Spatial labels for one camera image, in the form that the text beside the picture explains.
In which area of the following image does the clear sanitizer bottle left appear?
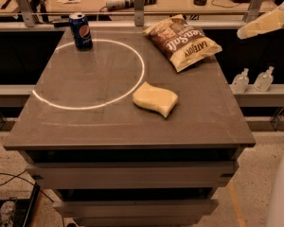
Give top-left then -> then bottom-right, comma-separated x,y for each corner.
231,68 -> 249,93

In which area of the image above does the yellow wavy sponge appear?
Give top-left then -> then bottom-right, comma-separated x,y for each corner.
133,82 -> 178,118

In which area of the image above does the upper grey drawer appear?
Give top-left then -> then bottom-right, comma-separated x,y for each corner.
27,161 -> 239,189

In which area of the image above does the clear sanitizer bottle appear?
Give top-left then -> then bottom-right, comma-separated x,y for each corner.
254,66 -> 274,92
231,68 -> 249,93

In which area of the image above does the black floor crate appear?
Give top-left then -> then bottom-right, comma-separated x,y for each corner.
0,184 -> 40,227

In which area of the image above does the grey drawer cabinet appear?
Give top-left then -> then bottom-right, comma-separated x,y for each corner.
5,27 -> 255,227

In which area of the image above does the black floor cable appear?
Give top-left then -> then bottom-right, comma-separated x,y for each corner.
0,169 -> 55,203

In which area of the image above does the blue pepsi can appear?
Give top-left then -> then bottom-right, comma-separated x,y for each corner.
69,12 -> 93,50

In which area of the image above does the brown chip bag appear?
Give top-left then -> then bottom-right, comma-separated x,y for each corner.
143,14 -> 222,73

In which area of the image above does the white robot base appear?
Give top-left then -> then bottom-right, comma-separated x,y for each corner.
265,156 -> 284,227

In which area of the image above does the grey drawer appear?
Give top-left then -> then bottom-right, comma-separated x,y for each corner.
27,161 -> 239,189
53,200 -> 219,218

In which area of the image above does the clear sanitizer bottle right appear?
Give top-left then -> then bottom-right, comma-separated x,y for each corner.
254,66 -> 274,92

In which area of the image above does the lower grey drawer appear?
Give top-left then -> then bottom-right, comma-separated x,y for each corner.
53,200 -> 219,218

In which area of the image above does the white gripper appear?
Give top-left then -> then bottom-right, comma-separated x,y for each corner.
237,1 -> 284,40

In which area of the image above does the metal railing frame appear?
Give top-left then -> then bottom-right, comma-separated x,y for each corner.
0,0 -> 284,28

